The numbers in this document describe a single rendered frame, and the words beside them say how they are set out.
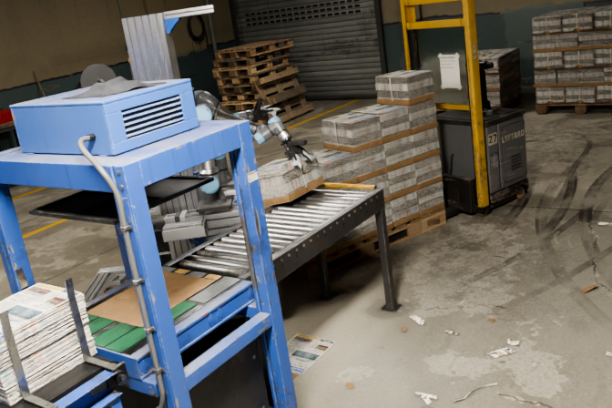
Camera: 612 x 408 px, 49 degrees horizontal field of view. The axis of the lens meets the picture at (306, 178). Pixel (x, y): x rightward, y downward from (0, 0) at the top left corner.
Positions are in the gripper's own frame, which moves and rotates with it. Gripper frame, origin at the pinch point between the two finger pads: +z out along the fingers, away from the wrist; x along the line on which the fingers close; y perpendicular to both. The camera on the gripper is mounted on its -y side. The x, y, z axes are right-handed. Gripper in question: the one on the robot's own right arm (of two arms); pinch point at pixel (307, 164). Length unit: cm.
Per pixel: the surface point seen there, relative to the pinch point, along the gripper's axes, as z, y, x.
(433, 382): 135, -24, 44
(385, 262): 77, 9, -20
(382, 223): 56, -6, -21
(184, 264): 13, 20, 102
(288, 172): -1.9, 6.9, 10.6
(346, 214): 38.4, -17.4, 17.2
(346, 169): 12, 40, -83
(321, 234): 39, -17, 44
